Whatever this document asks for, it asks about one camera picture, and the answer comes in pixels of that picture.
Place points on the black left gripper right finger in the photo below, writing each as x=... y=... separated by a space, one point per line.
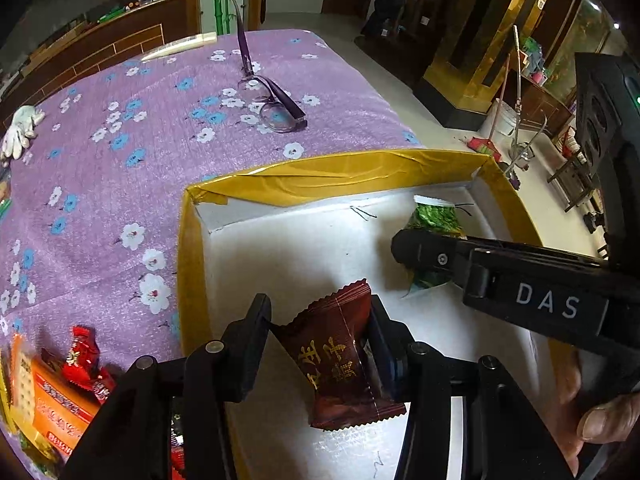
x=389 y=341

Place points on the red candy packet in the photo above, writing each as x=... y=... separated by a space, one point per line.
x=82 y=365

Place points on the dark red jujube packet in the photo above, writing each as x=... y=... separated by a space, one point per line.
x=326 y=341

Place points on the orange cracker package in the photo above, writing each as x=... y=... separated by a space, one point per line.
x=50 y=411

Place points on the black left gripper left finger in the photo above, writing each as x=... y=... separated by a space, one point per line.
x=244 y=343

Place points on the purple frame eyeglasses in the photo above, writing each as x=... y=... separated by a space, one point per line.
x=277 y=108

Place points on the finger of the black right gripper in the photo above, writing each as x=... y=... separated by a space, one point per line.
x=450 y=255

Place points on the purple floral tablecloth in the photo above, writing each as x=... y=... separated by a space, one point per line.
x=91 y=236

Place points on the wooden cabinet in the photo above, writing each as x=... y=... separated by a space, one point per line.
x=96 y=45

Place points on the broom and dustpan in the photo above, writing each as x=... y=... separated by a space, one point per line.
x=485 y=146

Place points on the green pea snack packet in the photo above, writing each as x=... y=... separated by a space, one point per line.
x=434 y=218

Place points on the yellow taped white tray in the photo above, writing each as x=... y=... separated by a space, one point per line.
x=298 y=231

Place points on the right hand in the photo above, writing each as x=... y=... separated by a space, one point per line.
x=573 y=427

